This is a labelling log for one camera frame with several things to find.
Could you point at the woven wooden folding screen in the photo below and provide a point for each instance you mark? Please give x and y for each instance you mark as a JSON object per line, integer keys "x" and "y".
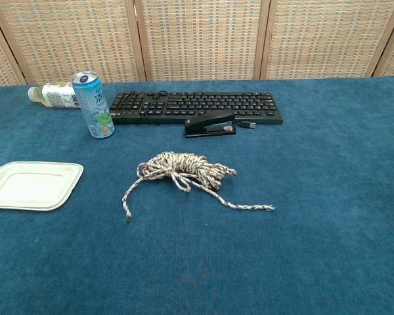
{"x": 197, "y": 39}

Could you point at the black computer keyboard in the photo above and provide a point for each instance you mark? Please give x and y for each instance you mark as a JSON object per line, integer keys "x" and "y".
{"x": 216, "y": 105}

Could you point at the black stapler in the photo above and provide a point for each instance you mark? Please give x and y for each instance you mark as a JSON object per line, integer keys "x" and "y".
{"x": 210, "y": 119}

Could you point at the white plastic tray lid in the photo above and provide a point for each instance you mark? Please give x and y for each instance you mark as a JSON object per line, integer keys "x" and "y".
{"x": 29, "y": 187}

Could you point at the clear plastic tea bottle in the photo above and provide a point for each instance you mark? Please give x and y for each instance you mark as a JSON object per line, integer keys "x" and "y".
{"x": 52, "y": 95}

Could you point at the blue drink can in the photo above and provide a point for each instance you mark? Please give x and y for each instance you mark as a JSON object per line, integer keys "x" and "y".
{"x": 95, "y": 105}

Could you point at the blue carpet table cover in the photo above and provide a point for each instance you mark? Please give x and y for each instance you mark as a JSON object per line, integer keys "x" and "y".
{"x": 282, "y": 236}

